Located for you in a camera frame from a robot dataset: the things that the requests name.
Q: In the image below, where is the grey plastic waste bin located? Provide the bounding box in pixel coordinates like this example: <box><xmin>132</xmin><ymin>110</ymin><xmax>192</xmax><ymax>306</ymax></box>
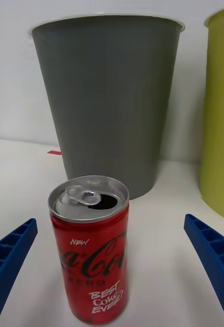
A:
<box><xmin>28</xmin><ymin>12</ymin><xmax>186</xmax><ymax>201</ymax></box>

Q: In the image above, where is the red drink can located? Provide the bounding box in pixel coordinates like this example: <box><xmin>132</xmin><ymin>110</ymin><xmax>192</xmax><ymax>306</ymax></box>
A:
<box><xmin>47</xmin><ymin>175</ymin><xmax>130</xmax><ymax>326</ymax></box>

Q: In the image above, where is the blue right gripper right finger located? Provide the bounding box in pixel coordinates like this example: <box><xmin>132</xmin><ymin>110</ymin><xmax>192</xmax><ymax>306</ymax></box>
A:
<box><xmin>183</xmin><ymin>214</ymin><xmax>224</xmax><ymax>327</ymax></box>

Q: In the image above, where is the yellow-green plastic waste bin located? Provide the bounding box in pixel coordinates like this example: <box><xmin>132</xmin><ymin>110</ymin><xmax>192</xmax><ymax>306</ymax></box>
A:
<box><xmin>200</xmin><ymin>5</ymin><xmax>224</xmax><ymax>223</ymax></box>

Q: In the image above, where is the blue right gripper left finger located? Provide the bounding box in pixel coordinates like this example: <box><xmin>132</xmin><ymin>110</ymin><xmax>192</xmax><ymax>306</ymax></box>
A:
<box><xmin>0</xmin><ymin>218</ymin><xmax>38</xmax><ymax>327</ymax></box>

